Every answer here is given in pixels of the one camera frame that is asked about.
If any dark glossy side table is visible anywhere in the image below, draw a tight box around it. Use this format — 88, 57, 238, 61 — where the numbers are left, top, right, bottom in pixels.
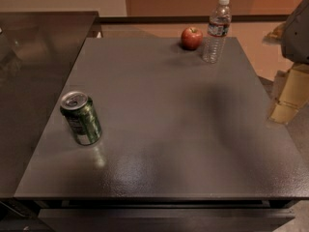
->
0, 12, 99, 199

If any red apple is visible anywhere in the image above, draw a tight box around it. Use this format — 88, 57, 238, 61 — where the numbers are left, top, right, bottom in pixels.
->
181, 27, 203, 50

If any clear plastic water bottle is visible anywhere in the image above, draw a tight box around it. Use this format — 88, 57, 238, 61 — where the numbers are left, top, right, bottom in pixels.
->
203, 0, 232, 64

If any green soda can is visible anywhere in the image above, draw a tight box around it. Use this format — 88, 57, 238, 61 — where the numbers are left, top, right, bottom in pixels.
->
60, 91, 101, 146

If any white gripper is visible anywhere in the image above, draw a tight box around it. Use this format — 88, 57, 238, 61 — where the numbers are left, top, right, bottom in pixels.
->
263, 0, 309, 124

